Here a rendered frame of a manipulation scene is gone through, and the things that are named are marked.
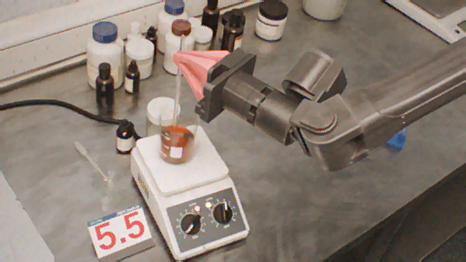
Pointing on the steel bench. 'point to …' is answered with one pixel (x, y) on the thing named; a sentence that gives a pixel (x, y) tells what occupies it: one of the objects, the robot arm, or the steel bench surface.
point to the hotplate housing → (157, 202)
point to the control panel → (212, 230)
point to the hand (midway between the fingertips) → (179, 57)
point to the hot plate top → (214, 170)
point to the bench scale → (437, 15)
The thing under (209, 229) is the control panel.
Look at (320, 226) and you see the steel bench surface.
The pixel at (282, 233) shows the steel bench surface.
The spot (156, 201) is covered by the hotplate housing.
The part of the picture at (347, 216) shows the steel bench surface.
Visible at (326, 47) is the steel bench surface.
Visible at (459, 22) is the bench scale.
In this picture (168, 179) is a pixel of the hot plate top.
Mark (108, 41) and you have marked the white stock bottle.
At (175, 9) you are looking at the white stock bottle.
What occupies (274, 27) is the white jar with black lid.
